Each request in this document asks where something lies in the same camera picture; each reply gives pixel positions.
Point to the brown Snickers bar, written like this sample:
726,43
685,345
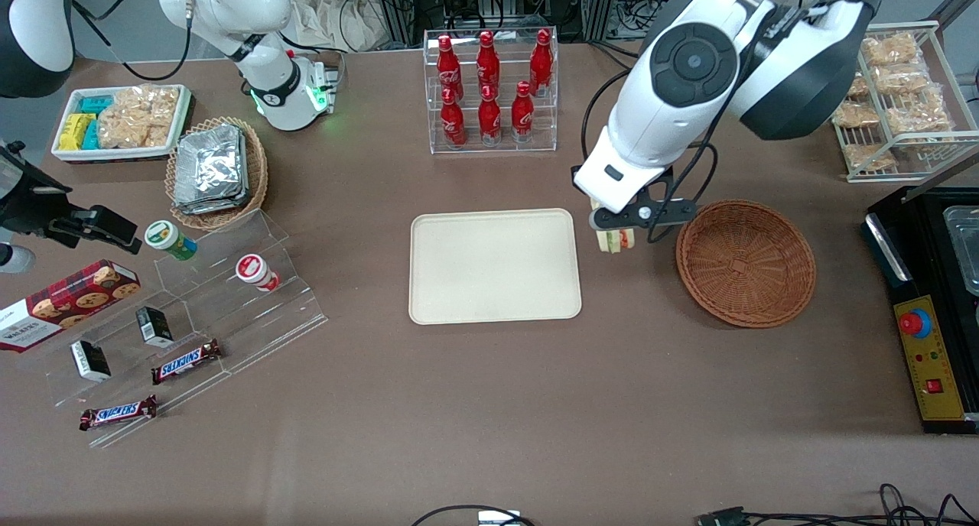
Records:
186,362
117,413

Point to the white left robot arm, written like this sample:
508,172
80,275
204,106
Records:
688,67

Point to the clear bag of crackers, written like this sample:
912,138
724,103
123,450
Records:
138,117

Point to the black metal appliance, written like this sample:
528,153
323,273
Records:
887,251

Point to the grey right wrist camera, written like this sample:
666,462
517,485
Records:
15,260

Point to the triangular sandwich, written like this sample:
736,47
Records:
614,241

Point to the steel appliance pan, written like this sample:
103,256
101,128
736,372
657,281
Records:
965,243

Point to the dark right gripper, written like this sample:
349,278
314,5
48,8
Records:
32,205

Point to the red rocker switch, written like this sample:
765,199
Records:
934,386

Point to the white rectangular snack tray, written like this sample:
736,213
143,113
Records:
115,154

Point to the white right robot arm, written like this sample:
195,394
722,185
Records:
260,14

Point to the beige plastic tray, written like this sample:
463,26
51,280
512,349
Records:
493,266

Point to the yellow snack packet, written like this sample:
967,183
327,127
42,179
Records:
74,131

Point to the red lidded snack cup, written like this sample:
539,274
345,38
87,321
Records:
254,271

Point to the clear acrylic bottle rack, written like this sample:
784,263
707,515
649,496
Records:
505,145

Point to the beige cloth bag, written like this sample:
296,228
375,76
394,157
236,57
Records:
336,14

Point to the small white plug block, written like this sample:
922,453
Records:
499,518

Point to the teal snack packet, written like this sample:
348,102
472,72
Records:
91,134
96,105

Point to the light wicker basket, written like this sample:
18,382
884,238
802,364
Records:
256,167

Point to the clear acrylic stepped display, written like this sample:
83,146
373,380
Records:
229,319

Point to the clear bagged pastry snack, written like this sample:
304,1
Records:
866,157
889,49
918,113
857,114
858,87
901,79

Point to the yellow control panel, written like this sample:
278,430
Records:
933,358

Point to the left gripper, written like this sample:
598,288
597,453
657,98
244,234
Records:
576,172

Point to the red cola bottle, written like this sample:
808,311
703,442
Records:
541,61
449,67
488,63
489,117
453,121
522,113

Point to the small black box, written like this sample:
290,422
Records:
91,361
155,327

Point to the empty-bottomed brown wicker basket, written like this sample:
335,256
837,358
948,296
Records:
746,266

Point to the red tartan cookie box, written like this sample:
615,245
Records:
65,304

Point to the silver foil pack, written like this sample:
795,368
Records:
206,207
210,163

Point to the green lidded snack cup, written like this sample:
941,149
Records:
167,238

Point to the red emergency stop button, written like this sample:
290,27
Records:
914,323

